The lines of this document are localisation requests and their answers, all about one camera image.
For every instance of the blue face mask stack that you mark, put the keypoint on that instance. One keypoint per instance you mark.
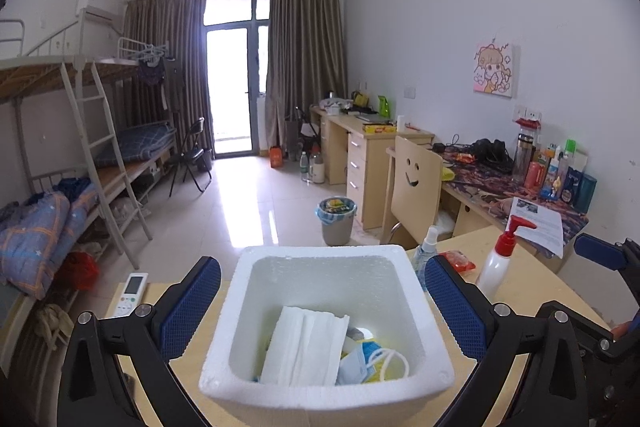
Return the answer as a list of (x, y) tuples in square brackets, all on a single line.
[(352, 367)]

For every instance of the white wall switch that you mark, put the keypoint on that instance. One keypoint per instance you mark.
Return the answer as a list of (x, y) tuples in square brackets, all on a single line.
[(410, 92)]

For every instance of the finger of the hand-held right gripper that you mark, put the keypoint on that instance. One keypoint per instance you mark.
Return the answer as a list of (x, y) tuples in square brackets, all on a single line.
[(600, 251)]

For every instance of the blue orange quilt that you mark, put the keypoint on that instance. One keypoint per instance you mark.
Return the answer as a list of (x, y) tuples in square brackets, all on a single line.
[(35, 247)]

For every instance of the white tissue stack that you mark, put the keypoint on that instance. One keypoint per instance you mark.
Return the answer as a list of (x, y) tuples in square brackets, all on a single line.
[(300, 347)]

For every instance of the red snack packet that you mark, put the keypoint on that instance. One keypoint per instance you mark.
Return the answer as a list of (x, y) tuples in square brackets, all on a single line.
[(457, 261)]

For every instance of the metal bunk bed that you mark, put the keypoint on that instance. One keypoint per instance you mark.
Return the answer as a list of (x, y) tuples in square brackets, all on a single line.
[(30, 77)]

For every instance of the white bed ladder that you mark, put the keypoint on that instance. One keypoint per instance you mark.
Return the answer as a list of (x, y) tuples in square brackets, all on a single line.
[(95, 99)]

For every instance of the red lid water bottle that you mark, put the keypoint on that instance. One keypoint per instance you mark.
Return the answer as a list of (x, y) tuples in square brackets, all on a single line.
[(525, 157)]

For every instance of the printed paper sheet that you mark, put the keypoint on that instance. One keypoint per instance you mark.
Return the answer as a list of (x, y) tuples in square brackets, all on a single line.
[(542, 222)]

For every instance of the white wall socket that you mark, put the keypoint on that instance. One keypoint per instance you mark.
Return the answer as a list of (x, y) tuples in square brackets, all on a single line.
[(528, 112)]

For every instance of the pink cartoon wall poster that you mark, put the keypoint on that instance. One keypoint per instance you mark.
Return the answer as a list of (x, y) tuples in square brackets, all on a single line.
[(494, 69)]

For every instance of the white foam box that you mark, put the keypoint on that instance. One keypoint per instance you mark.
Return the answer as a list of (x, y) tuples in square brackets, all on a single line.
[(325, 277)]

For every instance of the white remote control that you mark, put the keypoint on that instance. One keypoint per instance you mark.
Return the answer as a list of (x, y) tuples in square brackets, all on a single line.
[(131, 294)]

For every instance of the wooden smiley chair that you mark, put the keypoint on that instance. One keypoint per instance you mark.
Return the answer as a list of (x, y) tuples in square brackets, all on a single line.
[(412, 192)]

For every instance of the grey sponge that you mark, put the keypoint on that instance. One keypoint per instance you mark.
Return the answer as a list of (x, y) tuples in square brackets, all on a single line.
[(355, 334)]

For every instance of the grey trash bin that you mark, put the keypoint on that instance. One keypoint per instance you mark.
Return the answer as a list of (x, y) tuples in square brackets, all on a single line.
[(336, 227)]

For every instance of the white paper roll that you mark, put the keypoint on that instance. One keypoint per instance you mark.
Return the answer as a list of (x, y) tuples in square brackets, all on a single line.
[(402, 123)]

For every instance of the white pump lotion bottle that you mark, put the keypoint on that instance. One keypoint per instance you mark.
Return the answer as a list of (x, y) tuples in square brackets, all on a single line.
[(495, 272)]

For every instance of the printed desk mat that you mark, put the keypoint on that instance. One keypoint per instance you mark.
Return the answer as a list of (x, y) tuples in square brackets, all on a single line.
[(480, 187)]

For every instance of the red plastic bag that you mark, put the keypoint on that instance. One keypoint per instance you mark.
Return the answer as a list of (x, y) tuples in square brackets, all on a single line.
[(77, 269)]

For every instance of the green standing bag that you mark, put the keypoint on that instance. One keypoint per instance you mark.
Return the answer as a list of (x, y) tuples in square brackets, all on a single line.
[(384, 107)]

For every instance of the glass balcony door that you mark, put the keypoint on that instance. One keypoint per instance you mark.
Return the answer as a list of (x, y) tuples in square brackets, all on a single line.
[(227, 97)]

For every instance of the white air conditioner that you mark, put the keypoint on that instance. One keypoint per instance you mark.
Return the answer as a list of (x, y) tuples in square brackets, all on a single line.
[(95, 4)]

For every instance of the row of toiletry bottles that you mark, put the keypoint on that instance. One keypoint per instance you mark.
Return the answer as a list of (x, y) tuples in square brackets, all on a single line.
[(570, 187)]

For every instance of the brown curtain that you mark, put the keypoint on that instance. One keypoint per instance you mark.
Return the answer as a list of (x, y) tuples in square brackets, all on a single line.
[(305, 57), (165, 37)]

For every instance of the wooden desk with drawers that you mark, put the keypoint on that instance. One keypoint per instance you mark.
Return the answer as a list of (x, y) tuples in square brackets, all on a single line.
[(372, 167)]

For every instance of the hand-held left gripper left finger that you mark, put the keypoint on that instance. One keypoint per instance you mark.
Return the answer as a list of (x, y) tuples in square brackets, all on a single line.
[(190, 307)]

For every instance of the orange bag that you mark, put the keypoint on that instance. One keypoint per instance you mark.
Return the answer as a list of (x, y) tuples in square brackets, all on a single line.
[(276, 157)]

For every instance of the clear blue spray bottle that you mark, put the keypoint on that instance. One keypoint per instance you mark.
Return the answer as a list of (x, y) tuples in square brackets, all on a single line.
[(425, 252)]

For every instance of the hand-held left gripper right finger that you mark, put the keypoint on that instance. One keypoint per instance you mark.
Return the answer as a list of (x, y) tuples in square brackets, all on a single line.
[(455, 307)]

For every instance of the black metal frame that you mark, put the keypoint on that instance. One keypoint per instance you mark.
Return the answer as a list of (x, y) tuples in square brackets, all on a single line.
[(302, 132)]

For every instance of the yellow flat box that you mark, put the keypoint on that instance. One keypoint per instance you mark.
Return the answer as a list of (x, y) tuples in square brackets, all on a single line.
[(377, 128)]

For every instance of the yellow black bag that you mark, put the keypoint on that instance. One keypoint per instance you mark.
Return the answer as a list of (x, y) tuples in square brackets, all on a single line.
[(360, 98)]

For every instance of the black headphones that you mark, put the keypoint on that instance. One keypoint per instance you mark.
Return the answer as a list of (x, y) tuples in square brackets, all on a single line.
[(487, 152)]

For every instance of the blue plaid bedding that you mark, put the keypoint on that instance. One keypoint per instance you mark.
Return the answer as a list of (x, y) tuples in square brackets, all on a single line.
[(135, 142)]

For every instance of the hanging dark clothes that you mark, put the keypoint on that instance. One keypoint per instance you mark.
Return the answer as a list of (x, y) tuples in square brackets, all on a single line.
[(151, 72)]

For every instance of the beige cloth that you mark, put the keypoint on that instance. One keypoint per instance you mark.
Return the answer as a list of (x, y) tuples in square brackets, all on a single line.
[(52, 327)]

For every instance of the black folding chair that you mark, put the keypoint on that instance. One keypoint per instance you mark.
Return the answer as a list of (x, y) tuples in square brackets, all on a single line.
[(192, 157)]

